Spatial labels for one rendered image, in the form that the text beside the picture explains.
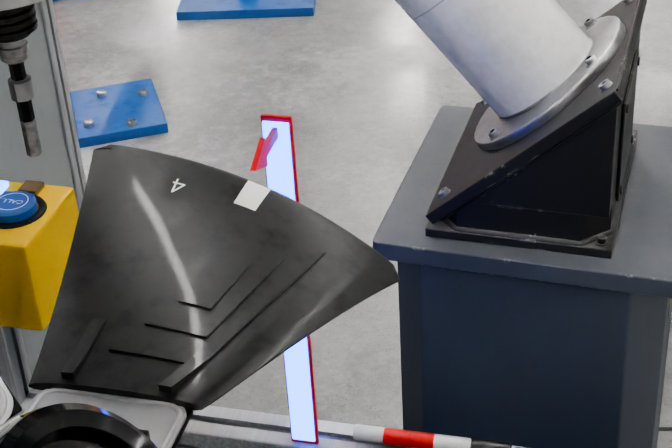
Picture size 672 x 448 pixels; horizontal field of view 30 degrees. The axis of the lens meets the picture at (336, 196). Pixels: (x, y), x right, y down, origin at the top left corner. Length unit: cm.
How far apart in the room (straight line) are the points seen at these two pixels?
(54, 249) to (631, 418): 63
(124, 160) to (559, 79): 52
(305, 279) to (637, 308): 54
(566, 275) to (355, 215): 183
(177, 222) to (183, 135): 263
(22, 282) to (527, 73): 52
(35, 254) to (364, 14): 310
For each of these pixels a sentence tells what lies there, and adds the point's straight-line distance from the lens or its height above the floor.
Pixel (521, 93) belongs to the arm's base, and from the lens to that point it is 125.
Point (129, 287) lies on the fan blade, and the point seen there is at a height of 119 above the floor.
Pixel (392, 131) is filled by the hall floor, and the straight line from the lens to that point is 340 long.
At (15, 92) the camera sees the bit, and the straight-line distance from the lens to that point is 58.
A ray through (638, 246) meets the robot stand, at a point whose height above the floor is 93.
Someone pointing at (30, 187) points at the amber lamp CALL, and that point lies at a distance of 114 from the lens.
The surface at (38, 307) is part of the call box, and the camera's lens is 110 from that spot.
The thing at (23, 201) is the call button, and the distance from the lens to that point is 111.
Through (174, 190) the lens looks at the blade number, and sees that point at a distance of 86.
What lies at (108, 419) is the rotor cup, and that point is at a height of 124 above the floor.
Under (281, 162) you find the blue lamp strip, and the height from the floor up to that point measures 115.
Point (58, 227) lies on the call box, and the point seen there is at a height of 105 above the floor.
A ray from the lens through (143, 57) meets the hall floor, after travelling 395.
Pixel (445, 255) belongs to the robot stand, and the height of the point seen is 93.
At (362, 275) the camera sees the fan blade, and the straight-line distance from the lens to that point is 83.
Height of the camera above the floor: 164
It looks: 32 degrees down
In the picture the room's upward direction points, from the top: 4 degrees counter-clockwise
